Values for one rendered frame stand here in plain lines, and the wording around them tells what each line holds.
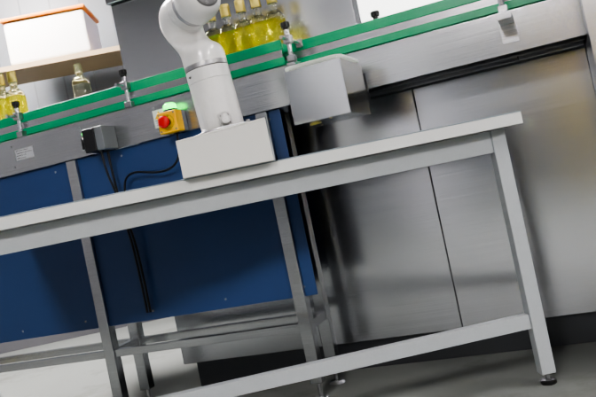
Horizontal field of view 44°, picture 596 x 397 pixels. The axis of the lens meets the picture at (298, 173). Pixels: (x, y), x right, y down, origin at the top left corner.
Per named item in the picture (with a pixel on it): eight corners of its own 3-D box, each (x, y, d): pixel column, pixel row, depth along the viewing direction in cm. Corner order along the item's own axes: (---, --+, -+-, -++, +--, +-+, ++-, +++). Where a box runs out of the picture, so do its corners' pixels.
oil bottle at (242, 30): (266, 80, 253) (253, 19, 254) (259, 79, 248) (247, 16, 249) (251, 83, 255) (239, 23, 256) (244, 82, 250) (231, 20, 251)
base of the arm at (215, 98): (263, 120, 198) (245, 53, 199) (194, 136, 194) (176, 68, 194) (251, 130, 217) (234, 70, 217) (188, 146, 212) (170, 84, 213)
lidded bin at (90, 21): (107, 63, 486) (99, 20, 486) (95, 50, 442) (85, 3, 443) (27, 78, 481) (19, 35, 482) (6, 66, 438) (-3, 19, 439)
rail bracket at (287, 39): (308, 63, 241) (300, 26, 241) (290, 58, 225) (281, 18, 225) (300, 66, 242) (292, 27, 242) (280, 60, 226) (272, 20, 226)
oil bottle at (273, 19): (297, 71, 250) (284, 9, 250) (291, 70, 244) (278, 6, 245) (281, 75, 251) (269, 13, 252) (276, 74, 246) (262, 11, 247)
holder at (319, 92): (375, 114, 232) (364, 66, 232) (350, 112, 206) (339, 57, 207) (324, 126, 238) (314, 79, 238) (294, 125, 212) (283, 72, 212)
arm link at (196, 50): (196, 66, 198) (173, -20, 198) (169, 85, 213) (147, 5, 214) (235, 59, 204) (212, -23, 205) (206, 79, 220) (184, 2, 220)
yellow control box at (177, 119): (189, 131, 244) (184, 109, 244) (178, 131, 237) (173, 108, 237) (171, 136, 246) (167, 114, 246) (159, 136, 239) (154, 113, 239)
